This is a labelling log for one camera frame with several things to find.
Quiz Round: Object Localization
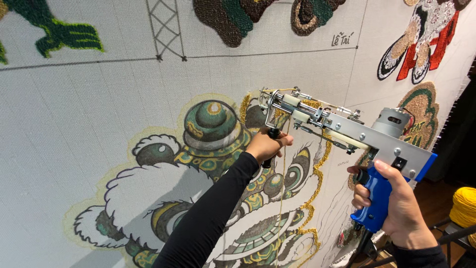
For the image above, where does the person's left hand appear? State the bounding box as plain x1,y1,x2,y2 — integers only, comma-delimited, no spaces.
245,128,295,165

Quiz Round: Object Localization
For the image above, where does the grey tufting cloth with designs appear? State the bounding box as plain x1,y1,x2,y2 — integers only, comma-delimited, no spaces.
0,0,476,268

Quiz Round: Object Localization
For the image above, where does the black metal stand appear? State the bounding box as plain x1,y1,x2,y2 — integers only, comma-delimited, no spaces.
428,217,476,268

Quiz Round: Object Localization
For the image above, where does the yellow yarn cone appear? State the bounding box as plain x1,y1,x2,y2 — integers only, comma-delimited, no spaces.
449,187,476,248

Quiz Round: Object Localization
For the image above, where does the black power cable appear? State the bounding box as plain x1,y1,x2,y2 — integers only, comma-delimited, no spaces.
345,228,377,268

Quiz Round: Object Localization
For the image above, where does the blue and silver tufting gun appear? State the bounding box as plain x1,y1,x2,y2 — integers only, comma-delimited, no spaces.
258,86,438,234

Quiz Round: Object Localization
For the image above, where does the person's right hand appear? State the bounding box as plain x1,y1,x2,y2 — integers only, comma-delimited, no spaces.
347,160,439,250

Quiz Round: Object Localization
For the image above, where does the thin gold yarn strand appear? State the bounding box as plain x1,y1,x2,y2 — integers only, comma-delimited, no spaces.
260,88,295,268

